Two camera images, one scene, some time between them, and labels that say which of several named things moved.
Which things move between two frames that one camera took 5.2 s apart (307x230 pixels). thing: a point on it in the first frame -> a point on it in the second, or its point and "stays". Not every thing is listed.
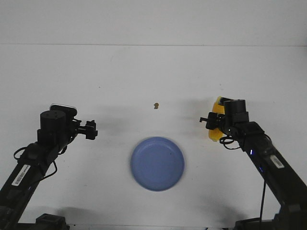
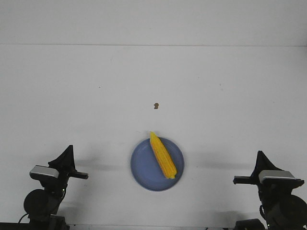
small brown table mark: x=156 y=105 stays
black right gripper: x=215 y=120 -> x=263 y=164
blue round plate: x=157 y=164 stays
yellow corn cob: x=215 y=134 -> x=163 y=155
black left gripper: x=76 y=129 -> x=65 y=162
